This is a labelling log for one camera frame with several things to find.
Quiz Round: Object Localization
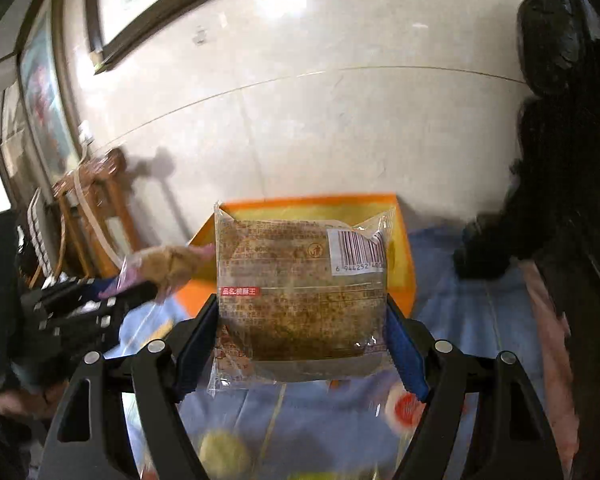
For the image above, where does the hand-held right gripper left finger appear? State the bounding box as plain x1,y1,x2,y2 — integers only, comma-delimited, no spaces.
37,294,218,480

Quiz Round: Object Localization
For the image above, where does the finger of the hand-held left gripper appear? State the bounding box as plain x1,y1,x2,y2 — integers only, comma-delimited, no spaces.
22,280,158,313
40,302,131,358

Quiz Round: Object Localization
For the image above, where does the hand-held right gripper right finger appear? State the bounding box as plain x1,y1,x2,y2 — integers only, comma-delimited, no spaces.
385,295,563,480

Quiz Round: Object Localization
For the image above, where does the orange cardboard box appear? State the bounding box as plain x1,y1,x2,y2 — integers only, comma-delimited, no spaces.
187,192,416,321

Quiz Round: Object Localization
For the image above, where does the purple-edged clear pastry packet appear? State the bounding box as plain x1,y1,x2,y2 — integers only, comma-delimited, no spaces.
102,244,216,306

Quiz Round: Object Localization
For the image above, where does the brown pastry clear packet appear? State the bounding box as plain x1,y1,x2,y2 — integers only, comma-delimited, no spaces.
207,201,396,396

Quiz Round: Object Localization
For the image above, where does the person's left hand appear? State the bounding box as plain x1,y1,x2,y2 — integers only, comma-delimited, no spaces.
0,390,56,418

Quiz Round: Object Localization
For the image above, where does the round red-label rice cracker packet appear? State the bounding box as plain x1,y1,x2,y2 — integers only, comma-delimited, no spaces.
382,390,426,431

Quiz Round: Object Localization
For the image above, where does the blue checked tablecloth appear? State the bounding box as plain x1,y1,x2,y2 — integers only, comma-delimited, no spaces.
115,227,551,480

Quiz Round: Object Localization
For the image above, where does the carved wooden chair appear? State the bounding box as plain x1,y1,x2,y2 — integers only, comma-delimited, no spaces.
52,149,141,281

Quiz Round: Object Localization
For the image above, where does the green-yellow snack packet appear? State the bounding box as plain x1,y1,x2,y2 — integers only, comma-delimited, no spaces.
197,430,253,480

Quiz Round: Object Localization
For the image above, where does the pink cloth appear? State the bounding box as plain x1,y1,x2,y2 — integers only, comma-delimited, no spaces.
522,260,581,466

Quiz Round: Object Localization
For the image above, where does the dark carved wooden furniture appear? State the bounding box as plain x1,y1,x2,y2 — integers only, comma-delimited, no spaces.
452,0,600,480

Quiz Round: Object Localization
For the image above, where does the white cable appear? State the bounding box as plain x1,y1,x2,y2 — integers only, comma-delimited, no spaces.
70,170,126,268

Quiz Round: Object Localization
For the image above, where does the colourful wall painting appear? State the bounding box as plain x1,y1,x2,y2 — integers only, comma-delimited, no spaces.
17,0,81,181

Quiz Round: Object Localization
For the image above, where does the dark-framed wall picture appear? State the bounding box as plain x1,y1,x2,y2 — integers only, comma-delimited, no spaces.
85,0,331,73

